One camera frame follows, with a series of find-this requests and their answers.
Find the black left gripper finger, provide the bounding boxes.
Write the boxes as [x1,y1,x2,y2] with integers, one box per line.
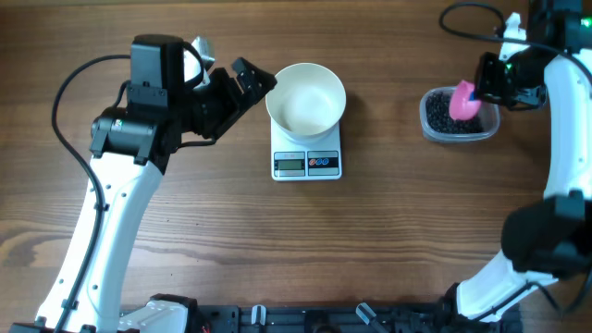
[231,57,278,100]
[211,93,264,140]

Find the pink scoop with blue handle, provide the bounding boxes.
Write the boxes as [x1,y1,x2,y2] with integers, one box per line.
[449,80,482,121]

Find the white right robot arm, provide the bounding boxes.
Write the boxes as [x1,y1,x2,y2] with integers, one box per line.
[451,0,591,323]

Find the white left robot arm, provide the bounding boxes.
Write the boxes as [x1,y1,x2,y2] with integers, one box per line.
[11,34,277,332]

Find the white bowl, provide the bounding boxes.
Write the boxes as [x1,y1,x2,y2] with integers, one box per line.
[265,63,347,141]

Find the white digital kitchen scale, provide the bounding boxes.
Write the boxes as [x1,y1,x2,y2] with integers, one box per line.
[270,122,342,181]

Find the black beans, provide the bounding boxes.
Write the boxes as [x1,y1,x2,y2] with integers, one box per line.
[425,92,483,134]

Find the clear plastic container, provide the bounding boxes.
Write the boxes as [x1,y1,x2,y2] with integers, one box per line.
[419,87,500,143]

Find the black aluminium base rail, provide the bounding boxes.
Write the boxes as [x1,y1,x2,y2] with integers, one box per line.
[118,301,524,333]

